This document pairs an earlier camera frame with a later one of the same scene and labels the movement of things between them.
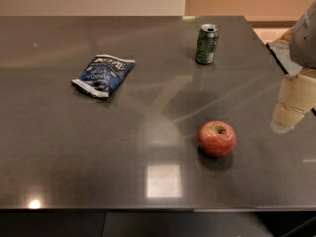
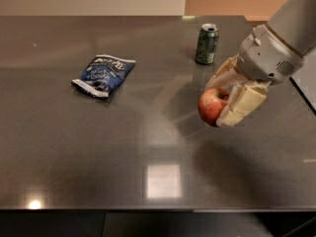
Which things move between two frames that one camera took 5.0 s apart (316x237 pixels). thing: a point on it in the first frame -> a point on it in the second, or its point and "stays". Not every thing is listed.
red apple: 217,139 -> 210,104
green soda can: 206,41 stays
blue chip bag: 102,76 stays
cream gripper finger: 297,96 -> 245,99
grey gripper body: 305,43 -> 267,55
